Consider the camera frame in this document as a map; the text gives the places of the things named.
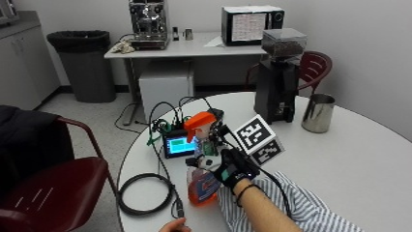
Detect orange spray bottle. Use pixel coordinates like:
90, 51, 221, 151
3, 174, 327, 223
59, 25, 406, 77
182, 110, 225, 207

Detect small black screen device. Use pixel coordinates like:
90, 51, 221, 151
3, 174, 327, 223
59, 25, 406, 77
162, 130, 199, 160

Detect black wrist band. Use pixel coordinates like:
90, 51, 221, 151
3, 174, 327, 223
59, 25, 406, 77
234, 183, 263, 208

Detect white marker cube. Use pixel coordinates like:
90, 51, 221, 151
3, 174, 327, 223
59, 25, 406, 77
233, 114, 285, 167

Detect white box cabinet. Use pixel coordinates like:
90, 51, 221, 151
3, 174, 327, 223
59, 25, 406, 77
135, 60, 195, 121

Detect black coffee grinder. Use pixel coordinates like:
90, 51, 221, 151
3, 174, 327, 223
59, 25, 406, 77
251, 27, 309, 126

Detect steel milk pitcher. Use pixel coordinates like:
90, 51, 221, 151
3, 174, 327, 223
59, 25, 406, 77
299, 93, 337, 134

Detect striped blue white cloth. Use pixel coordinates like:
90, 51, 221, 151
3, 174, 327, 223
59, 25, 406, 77
215, 170, 366, 232

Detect grey side table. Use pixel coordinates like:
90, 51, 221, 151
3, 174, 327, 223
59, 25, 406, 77
102, 30, 270, 127

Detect dark red chair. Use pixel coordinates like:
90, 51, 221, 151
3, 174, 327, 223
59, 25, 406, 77
243, 50, 334, 99
0, 115, 119, 232

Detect white paper sheet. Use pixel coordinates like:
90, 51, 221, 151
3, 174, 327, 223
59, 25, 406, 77
202, 35, 225, 48

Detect grey trash bin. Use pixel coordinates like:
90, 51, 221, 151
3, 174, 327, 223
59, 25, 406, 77
45, 29, 117, 104

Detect crumpled beige rag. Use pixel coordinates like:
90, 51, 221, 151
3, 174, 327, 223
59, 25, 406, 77
109, 39, 135, 55

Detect black jacket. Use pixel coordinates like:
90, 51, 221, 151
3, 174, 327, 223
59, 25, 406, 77
0, 104, 77, 202

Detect black microwave oven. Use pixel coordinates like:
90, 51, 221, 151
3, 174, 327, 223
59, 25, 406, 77
219, 4, 285, 47

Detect steel espresso machine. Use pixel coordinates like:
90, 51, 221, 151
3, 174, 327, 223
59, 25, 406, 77
126, 0, 170, 51

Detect grey counter cabinet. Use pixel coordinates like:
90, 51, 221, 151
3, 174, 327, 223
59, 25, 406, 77
0, 10, 61, 111

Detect steel countertop appliance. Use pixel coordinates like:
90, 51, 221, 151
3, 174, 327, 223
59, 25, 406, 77
0, 0, 19, 26

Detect green and black device cables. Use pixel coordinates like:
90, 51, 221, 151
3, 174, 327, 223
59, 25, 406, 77
146, 95, 215, 148

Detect black glove cable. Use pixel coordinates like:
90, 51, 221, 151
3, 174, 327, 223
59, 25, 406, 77
255, 167, 293, 220

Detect coiled black cable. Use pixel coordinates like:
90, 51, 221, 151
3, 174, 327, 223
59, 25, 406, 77
115, 172, 186, 219

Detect black floor cable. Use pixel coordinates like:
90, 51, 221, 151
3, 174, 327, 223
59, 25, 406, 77
111, 101, 150, 135

